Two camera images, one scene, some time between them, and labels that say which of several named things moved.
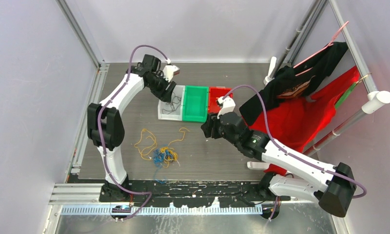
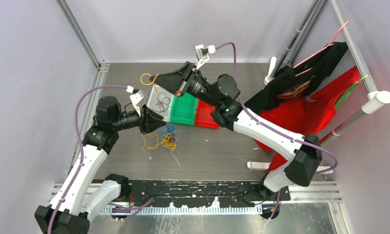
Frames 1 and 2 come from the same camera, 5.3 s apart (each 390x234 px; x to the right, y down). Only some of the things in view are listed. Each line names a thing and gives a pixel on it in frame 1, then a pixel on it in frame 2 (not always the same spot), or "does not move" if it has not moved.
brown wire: (172, 105) to (163, 102)
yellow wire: (167, 153) to (150, 141)
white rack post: (269, 78) does not move
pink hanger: (330, 44) does not move
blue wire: (159, 158) to (170, 129)
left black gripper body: (159, 85) to (144, 120)
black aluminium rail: (186, 193) does not move
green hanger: (343, 96) does not move
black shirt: (293, 82) does not move
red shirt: (295, 122) does not move
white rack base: (263, 165) does not move
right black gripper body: (217, 131) to (188, 79)
